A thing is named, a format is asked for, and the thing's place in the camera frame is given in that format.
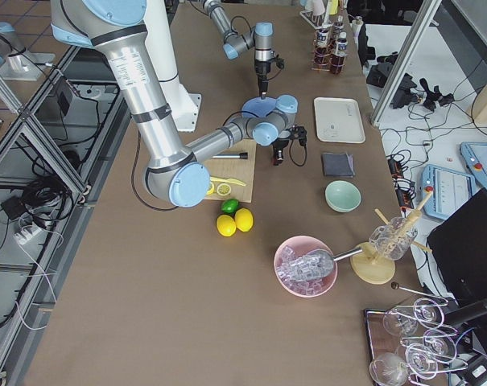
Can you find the green lime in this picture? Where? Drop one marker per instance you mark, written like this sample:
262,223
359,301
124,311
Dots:
230,206

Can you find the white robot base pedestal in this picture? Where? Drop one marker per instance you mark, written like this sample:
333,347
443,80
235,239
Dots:
185,106

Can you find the steel muddler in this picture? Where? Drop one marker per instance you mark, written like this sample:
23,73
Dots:
241,155

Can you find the lemon half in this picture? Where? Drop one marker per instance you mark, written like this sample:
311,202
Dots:
223,189
211,189

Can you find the grey folded cloth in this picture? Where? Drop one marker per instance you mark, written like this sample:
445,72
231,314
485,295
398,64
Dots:
338,165

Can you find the pink bowl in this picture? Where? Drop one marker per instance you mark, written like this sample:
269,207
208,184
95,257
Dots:
303,244

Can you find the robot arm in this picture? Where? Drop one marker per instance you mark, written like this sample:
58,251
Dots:
259,38
135,38

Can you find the blue teach pendant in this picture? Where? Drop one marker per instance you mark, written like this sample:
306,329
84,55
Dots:
450,190
475,157

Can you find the copper wire bottle rack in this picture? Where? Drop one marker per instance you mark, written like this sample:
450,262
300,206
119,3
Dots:
329,45

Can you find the yellow lemon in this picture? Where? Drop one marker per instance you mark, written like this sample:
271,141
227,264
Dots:
226,225
244,219

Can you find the blue plate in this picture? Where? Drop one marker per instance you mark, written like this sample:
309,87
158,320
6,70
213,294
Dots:
258,108

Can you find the green bowl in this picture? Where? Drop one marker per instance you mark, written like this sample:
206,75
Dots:
342,196

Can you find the yellow plastic knife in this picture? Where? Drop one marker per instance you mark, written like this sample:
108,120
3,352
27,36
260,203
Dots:
231,181

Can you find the metal ice scoop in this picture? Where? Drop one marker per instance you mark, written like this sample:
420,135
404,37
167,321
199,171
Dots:
318,263

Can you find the glass mug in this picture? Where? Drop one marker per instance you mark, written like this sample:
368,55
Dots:
389,242

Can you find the dark drink bottle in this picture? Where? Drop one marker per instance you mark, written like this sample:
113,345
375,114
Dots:
338,27
321,47
339,54

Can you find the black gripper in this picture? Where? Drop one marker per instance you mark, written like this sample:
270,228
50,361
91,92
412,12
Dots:
281,145
262,69

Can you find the wooden cup stand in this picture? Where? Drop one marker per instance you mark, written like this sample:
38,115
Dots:
372,267

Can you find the cream rabbit tray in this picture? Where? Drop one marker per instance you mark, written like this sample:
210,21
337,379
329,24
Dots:
338,120

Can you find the black tray with glass rack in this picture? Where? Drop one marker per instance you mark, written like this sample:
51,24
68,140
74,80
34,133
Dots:
433,344

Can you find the wine glass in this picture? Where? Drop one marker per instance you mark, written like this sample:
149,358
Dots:
389,369

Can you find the wooden cutting board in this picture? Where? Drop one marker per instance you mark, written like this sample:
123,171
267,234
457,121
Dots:
241,169

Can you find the ice cubes pile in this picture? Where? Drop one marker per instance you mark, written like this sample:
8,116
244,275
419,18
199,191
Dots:
283,271

